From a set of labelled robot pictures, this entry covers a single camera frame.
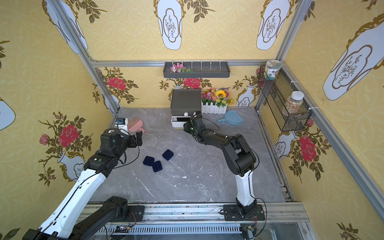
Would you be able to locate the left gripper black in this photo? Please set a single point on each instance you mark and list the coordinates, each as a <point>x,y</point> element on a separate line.
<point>132,139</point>

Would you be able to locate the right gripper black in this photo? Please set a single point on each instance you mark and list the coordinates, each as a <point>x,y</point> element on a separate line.
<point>195,119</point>

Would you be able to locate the white drawer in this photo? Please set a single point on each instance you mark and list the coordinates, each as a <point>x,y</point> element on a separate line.
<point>178,122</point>

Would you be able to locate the blue brooch box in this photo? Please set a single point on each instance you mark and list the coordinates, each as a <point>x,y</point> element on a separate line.
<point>167,155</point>
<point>157,166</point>
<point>148,161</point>

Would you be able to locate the blue brooch box bottom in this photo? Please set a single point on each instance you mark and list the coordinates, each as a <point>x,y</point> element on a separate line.
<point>157,166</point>

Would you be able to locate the grey top drawer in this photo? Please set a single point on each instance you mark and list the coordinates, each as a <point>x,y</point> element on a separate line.
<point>184,112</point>

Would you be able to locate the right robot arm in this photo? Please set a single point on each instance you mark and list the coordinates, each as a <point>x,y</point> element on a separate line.
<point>239,156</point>

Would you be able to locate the three-drawer storage cabinet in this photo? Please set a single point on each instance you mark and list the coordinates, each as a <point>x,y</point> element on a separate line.
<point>186,98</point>

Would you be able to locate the pink small dustpan brush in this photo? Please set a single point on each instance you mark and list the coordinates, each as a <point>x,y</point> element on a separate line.
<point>136,125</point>

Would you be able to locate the flower pot white fence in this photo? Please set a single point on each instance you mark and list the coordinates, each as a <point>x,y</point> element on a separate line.
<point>216,101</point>

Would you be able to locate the light blue dustpan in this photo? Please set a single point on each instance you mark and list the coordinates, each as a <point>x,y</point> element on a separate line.
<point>232,118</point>

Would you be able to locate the small pink flowers on shelf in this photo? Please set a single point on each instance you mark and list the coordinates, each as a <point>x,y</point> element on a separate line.
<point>179,68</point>

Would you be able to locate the small circuit board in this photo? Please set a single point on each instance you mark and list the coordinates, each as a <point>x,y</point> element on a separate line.
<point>122,229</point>

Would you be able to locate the decorated jar with lid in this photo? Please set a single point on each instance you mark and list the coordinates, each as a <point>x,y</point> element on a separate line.
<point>272,69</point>

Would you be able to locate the clear jar white lid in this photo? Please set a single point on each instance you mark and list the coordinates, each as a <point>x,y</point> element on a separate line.
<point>293,103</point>

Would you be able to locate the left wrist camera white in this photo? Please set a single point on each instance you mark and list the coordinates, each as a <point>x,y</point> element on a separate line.
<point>122,123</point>

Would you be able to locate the grey wall shelf tray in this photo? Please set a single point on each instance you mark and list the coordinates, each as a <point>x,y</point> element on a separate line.
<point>200,69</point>

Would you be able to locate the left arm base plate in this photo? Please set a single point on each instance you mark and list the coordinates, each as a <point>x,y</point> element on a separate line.
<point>135,214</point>

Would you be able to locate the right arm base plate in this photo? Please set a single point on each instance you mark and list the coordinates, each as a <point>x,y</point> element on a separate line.
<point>238,213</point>

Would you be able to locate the black wire wall basket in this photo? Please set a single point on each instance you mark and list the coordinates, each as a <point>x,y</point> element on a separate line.
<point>275,94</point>

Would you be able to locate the aluminium front rail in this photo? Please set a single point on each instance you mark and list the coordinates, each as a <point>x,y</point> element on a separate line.
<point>292,212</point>

